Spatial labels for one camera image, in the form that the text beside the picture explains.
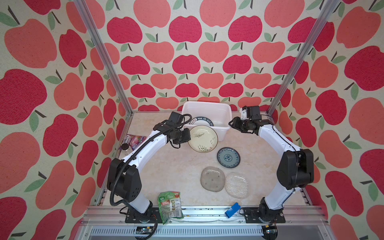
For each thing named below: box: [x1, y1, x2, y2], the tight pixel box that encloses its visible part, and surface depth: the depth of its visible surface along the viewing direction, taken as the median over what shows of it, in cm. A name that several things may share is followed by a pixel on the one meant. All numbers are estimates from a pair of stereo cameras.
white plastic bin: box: [181, 101, 233, 142], surface depth 106 cm
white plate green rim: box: [189, 116, 214, 127], surface depth 113 cm
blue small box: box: [224, 202, 241, 219], surface depth 75 cm
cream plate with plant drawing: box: [188, 125, 219, 153], surface depth 87 cm
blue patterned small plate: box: [217, 147, 241, 169], surface depth 98 cm
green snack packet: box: [157, 191, 184, 225], surface depth 77 cm
